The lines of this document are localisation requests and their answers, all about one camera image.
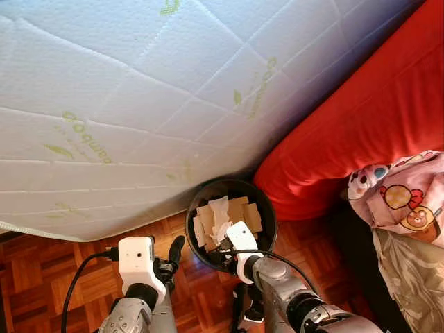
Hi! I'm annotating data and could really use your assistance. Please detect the brown cardboard piece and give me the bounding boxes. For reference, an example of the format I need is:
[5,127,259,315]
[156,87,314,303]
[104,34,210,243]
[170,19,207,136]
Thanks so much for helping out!
[229,197,264,234]
[194,205,216,248]

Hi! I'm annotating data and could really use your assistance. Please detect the crumpled white tissue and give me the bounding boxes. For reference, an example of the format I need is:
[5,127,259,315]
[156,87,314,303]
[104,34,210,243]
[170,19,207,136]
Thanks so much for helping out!
[208,196,235,244]

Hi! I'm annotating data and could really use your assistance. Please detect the black round waste bin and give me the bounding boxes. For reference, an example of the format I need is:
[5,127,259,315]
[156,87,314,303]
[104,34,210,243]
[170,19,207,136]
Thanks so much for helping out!
[185,178,278,273]

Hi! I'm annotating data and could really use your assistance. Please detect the black bed base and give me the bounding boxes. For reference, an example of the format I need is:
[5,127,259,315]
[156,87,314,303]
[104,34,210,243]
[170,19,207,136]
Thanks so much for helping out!
[332,207,411,333]

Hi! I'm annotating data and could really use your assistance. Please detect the beige floral bed sheet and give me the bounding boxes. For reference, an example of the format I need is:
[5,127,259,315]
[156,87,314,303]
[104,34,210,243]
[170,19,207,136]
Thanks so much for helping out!
[372,228,444,333]

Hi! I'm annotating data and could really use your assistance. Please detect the pink cartoon print blanket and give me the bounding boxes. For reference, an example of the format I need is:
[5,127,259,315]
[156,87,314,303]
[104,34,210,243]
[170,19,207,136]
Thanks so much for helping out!
[347,150,444,248]

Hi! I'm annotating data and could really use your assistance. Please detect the red mattress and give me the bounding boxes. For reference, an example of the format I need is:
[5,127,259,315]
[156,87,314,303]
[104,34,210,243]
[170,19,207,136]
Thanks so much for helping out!
[253,0,444,221]

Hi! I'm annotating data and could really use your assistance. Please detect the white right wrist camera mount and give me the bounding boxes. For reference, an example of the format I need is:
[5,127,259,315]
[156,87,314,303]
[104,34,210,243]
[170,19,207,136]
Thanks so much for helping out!
[223,221,265,284]

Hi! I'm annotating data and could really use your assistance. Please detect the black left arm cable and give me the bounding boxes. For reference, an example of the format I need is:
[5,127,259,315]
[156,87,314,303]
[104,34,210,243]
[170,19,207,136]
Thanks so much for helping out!
[61,248,120,333]

